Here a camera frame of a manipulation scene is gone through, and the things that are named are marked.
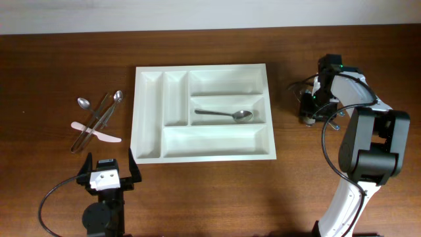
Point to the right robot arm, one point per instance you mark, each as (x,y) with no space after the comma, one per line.
(372,149)

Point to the small steel teaspoon left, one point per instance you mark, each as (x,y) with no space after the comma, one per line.
(86,105)

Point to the small steel teaspoon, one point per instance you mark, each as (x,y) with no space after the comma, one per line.
(86,105)
(118,97)

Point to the steel kitchen tongs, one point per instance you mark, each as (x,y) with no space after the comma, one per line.
(86,133)

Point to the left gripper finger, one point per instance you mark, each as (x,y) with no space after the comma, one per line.
(85,171)
(133,168)

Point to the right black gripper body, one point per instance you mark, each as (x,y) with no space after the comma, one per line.
(317,105)

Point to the small steel teaspoon right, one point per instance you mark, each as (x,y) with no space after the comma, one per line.
(118,97)

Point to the large steel spoon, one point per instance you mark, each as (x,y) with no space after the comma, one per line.
(309,121)
(238,116)

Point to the pink plastic knife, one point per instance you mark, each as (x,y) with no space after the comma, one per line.
(101,136)

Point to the white plastic cutlery tray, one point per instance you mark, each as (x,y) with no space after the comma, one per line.
(165,128)

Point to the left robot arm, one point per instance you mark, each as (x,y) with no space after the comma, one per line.
(105,217)

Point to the steel fork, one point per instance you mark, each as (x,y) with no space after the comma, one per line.
(333,124)

